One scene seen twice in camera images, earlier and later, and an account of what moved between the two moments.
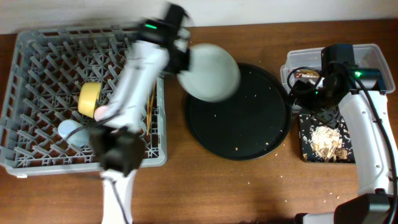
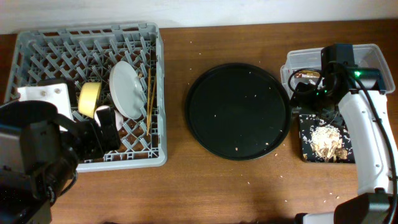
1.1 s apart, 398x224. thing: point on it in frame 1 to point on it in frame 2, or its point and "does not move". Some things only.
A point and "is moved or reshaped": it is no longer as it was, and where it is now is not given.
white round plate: (212, 74) is moved or reshaped
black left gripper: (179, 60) to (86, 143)
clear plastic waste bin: (306, 64) does not move
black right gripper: (329, 116) does not move
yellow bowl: (89, 96) does not move
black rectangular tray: (308, 155) does not move
